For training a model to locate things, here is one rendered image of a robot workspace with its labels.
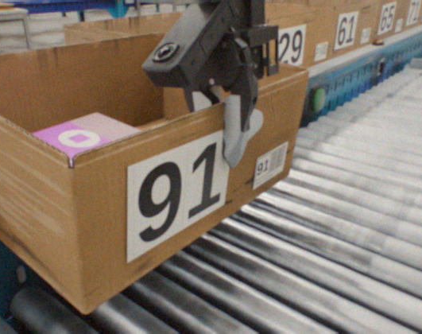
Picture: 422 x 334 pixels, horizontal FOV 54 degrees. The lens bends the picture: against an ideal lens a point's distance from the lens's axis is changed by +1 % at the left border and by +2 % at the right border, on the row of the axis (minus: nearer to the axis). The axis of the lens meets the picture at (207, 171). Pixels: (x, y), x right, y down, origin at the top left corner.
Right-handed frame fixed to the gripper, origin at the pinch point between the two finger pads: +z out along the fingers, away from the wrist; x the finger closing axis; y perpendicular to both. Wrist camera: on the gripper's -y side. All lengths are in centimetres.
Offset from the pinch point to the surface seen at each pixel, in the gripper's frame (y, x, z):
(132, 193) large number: -13.7, -0.1, -1.3
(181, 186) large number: -7.0, 0.2, 0.8
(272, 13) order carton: 98, 51, -11
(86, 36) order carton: 19, 49, -12
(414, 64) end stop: 170, 23, 18
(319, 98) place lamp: 77, 24, 12
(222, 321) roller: -2.9, -0.3, 21.9
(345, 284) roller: 15.0, -9.4, 23.6
